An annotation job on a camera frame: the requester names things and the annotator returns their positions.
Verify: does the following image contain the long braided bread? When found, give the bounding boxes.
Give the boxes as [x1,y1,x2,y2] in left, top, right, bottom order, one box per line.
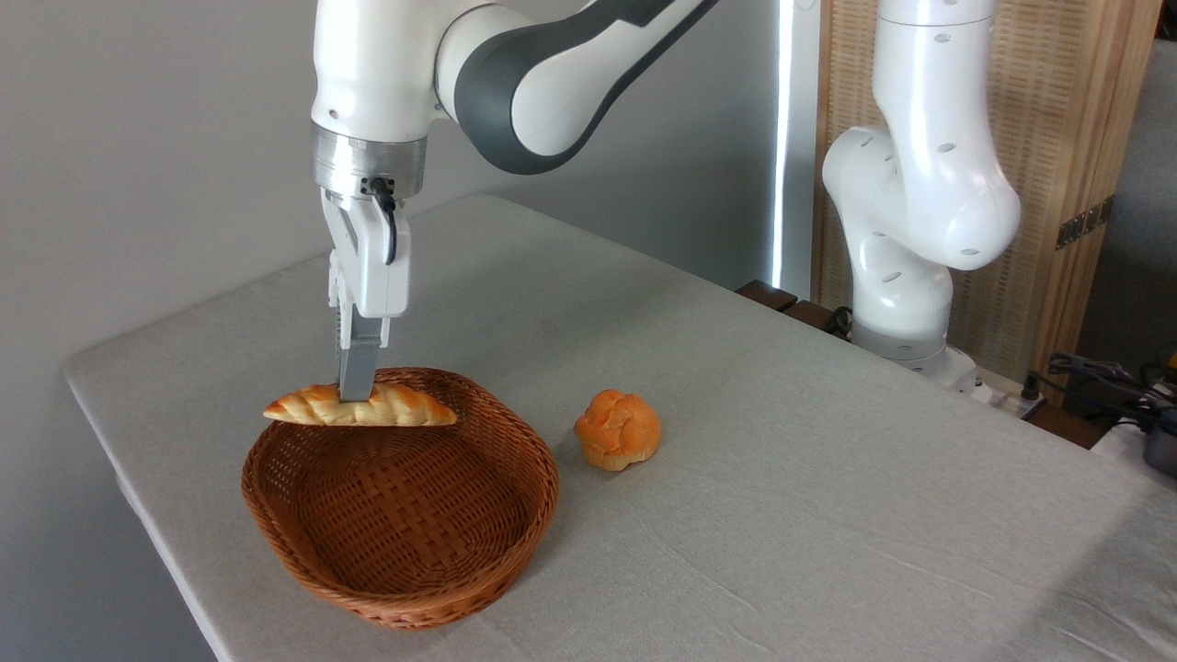
[262,382,459,429]

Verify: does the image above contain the grey table cloth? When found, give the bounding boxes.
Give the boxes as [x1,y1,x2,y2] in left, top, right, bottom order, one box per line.
[63,193,1177,662]

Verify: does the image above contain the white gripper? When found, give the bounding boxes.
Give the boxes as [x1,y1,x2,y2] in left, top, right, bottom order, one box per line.
[319,188,413,404]

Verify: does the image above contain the dark wooden furniture piece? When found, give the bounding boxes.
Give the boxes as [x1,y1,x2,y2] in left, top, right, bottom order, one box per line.
[735,280,853,338]

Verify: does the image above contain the black cable bundle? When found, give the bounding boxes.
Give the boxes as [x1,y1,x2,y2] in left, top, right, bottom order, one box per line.
[1045,351,1177,412]

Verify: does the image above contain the round orange bread roll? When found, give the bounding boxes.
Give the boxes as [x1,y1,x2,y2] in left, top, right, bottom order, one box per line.
[574,389,663,473]

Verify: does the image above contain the dark metal hinge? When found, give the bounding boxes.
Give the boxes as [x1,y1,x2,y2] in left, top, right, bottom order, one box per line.
[1055,194,1117,251]

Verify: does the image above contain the brown wicker basket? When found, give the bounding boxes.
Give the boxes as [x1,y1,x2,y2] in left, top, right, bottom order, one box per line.
[241,367,561,632]

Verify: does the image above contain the white window frame strip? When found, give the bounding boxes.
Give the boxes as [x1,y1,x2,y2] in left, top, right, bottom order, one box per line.
[771,0,822,300]

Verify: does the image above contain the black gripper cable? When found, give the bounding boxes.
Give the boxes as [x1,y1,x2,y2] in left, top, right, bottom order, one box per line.
[360,176,399,267]

